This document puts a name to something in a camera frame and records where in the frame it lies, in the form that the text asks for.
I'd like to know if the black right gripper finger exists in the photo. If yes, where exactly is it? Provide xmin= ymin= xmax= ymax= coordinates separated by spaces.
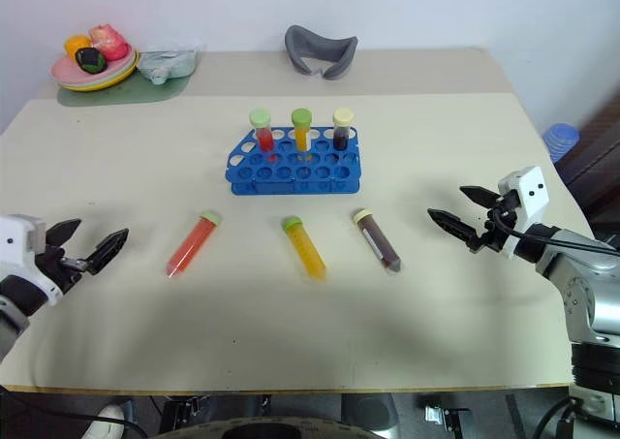
xmin=459 ymin=184 xmax=501 ymax=210
xmin=426 ymin=208 xmax=481 ymax=252

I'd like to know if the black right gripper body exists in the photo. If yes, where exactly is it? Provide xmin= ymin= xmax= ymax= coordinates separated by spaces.
xmin=471 ymin=191 xmax=520 ymax=254

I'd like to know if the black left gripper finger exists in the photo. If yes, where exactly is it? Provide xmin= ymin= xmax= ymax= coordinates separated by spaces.
xmin=87 ymin=228 xmax=130 ymax=275
xmin=46 ymin=218 xmax=83 ymax=252

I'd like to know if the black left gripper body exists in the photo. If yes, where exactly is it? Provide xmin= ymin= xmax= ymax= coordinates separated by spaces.
xmin=36 ymin=247 xmax=92 ymax=295

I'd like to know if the brown liquid tube, cream cap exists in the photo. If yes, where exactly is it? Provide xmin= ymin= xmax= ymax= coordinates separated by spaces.
xmin=352 ymin=207 xmax=403 ymax=272

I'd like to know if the red liquid tube, lying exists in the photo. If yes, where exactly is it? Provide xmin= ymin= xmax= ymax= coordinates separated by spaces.
xmin=165 ymin=209 xmax=224 ymax=279

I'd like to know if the dark liquid tube, yellow cap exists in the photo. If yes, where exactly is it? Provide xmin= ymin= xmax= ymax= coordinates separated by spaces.
xmin=331 ymin=107 xmax=356 ymax=151

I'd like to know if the yellow liquid tube, lying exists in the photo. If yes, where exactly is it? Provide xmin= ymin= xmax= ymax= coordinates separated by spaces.
xmin=282 ymin=215 xmax=328 ymax=281

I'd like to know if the blue plastic test tube rack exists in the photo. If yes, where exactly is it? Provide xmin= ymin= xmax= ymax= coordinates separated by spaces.
xmin=224 ymin=126 xmax=362 ymax=197

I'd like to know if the yellow liquid tube, standing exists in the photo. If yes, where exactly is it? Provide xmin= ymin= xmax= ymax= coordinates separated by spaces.
xmin=291 ymin=108 xmax=313 ymax=153

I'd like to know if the red liquid tube, standing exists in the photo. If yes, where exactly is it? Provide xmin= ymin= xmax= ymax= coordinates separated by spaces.
xmin=249 ymin=109 xmax=277 ymax=163

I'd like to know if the dark brown wooden furniture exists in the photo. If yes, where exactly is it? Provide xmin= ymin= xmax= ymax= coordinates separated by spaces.
xmin=554 ymin=92 xmax=620 ymax=222

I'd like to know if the stack of coloured plates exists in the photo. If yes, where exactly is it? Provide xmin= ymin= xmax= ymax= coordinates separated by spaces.
xmin=60 ymin=50 xmax=140 ymax=93

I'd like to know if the white shoe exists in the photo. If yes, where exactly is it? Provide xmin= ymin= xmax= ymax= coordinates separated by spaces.
xmin=78 ymin=404 xmax=128 ymax=439

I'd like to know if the green table mat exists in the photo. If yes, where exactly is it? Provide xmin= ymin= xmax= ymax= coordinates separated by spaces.
xmin=56 ymin=50 xmax=200 ymax=108

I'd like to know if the pink plate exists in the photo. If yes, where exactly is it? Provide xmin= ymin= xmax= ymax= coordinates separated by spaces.
xmin=51 ymin=44 xmax=133 ymax=86

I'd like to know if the light green plate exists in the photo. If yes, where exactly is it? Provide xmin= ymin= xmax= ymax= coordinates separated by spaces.
xmin=56 ymin=49 xmax=138 ymax=90

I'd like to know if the black green toy fruit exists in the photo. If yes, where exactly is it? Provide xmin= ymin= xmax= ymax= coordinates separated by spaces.
xmin=74 ymin=47 xmax=108 ymax=75

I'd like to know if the orange toy fruit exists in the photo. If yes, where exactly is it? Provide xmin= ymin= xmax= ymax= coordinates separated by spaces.
xmin=63 ymin=34 xmax=93 ymax=57

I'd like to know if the crumpled light cloth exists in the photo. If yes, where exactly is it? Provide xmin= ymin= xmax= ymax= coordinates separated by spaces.
xmin=137 ymin=41 xmax=207 ymax=83

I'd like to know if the pink toy peach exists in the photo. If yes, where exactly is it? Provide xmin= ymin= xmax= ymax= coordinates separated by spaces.
xmin=88 ymin=22 xmax=130 ymax=62

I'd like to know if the grey curved fabric mask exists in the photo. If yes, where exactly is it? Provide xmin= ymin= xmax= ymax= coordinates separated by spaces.
xmin=284 ymin=24 xmax=359 ymax=81

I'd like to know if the grey rounded shape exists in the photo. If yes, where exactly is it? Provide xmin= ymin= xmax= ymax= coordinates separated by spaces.
xmin=340 ymin=392 xmax=400 ymax=433

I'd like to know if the dark rounded shape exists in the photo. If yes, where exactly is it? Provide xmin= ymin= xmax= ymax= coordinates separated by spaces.
xmin=157 ymin=411 xmax=388 ymax=439

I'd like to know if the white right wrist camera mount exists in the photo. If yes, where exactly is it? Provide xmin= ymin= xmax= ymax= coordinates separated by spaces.
xmin=497 ymin=165 xmax=551 ymax=259

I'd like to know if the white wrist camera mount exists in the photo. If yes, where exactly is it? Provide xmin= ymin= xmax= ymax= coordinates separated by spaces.
xmin=497 ymin=165 xmax=551 ymax=259
xmin=0 ymin=213 xmax=64 ymax=307

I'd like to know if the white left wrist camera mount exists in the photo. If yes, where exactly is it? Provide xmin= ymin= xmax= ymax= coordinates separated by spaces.
xmin=0 ymin=213 xmax=64 ymax=307

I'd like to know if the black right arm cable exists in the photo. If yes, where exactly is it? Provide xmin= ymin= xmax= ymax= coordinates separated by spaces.
xmin=492 ymin=215 xmax=620 ymax=257

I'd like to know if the black floor cable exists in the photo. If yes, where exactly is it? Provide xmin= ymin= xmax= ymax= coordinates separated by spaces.
xmin=0 ymin=389 xmax=149 ymax=439

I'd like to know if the metal bracket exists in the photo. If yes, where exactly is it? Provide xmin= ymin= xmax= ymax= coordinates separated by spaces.
xmin=424 ymin=403 xmax=474 ymax=431

